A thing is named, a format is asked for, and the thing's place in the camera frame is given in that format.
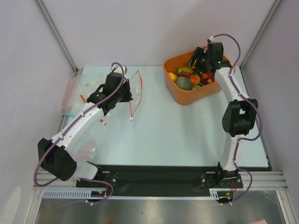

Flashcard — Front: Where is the red grape bunch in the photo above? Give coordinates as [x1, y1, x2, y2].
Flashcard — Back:
[179, 70, 190, 78]

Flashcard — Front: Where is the clear zip top bag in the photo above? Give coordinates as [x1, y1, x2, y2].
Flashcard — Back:
[102, 69, 144, 123]

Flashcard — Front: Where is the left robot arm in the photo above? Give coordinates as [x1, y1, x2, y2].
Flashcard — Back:
[37, 66, 133, 187]

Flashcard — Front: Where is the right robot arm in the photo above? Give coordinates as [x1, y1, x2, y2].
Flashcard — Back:
[188, 41, 258, 187]

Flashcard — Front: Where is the green yellow mango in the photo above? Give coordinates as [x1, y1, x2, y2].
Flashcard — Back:
[177, 66, 193, 76]

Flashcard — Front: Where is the green netted melon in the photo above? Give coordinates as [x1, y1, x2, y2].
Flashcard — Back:
[175, 77, 193, 91]

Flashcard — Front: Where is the orange plastic bin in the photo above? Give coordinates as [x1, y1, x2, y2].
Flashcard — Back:
[163, 50, 221, 105]

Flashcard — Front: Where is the pile of clear bags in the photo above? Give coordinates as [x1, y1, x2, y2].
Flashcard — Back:
[61, 74, 106, 162]

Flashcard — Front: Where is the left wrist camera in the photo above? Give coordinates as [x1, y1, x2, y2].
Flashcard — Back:
[110, 65, 128, 75]

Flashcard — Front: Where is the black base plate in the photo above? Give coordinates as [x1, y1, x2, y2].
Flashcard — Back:
[76, 165, 243, 193]

